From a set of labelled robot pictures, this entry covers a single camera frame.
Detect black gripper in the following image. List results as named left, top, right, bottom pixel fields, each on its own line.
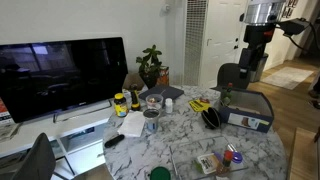
left=238, top=43, right=266, bottom=79

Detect robot arm silver black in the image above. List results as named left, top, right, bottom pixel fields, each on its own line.
left=238, top=0, right=309, bottom=79

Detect navy cardboard box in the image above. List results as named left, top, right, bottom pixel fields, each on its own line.
left=215, top=87, right=274, bottom=133

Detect orange box behind plant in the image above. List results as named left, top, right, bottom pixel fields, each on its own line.
left=157, top=66, right=169, bottom=85

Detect navy box lid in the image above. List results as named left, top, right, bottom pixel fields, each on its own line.
left=139, top=85, right=184, bottom=100

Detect white door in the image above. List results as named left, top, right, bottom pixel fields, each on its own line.
left=199, top=0, right=247, bottom=88

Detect grey trash can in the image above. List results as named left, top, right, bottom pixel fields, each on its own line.
left=250, top=53, right=268, bottom=82

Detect dark chair behind table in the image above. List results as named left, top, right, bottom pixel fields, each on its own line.
left=217, top=63, right=250, bottom=89

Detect beige floor rug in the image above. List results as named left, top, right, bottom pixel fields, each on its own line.
left=262, top=67, right=312, bottom=90

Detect green sauce bottle red cap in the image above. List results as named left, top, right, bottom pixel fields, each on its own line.
left=222, top=82, right=233, bottom=106

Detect white radiator grille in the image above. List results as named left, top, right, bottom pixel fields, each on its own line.
left=184, top=0, right=207, bottom=85

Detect small white pill bottle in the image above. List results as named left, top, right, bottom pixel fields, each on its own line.
left=165, top=98, right=173, bottom=114

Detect green potted plant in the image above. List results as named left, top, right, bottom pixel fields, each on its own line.
left=136, top=45, right=162, bottom=88

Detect clear plastic food cup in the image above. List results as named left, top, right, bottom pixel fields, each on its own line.
left=146, top=94, right=163, bottom=110

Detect white labelled food packet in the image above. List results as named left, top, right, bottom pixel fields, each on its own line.
left=197, top=153, right=219, bottom=174

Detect red cap hot sauce bottle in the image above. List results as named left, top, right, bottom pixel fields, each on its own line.
left=216, top=150, right=233, bottom=175

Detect clear plastic tray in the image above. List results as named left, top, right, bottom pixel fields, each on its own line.
left=170, top=136, right=248, bottom=180

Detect dark yellow label bottle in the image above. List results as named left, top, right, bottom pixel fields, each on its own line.
left=130, top=84, right=141, bottom=111

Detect white folded paper napkin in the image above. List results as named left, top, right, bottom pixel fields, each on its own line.
left=118, top=111, right=145, bottom=137

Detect yellow lid vitamin bottle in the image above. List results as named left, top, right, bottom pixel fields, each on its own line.
left=114, top=93, right=128, bottom=117

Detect green round lid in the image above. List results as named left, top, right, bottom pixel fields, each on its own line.
left=150, top=166, right=171, bottom=180

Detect black remote control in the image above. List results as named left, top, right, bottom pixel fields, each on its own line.
left=104, top=134, right=125, bottom=148

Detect white tv stand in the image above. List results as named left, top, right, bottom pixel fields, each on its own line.
left=0, top=100, right=114, bottom=179

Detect black flat screen television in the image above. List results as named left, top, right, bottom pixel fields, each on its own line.
left=0, top=37, right=128, bottom=123

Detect dark chair front left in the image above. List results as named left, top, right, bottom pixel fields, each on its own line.
left=11, top=133, right=56, bottom=180

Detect magazines on tv stand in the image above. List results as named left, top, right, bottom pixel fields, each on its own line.
left=0, top=98, right=20, bottom=142

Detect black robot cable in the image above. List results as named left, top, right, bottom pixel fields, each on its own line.
left=283, top=18, right=320, bottom=56

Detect purple plastic ring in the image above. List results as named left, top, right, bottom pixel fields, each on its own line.
left=227, top=143, right=244, bottom=165

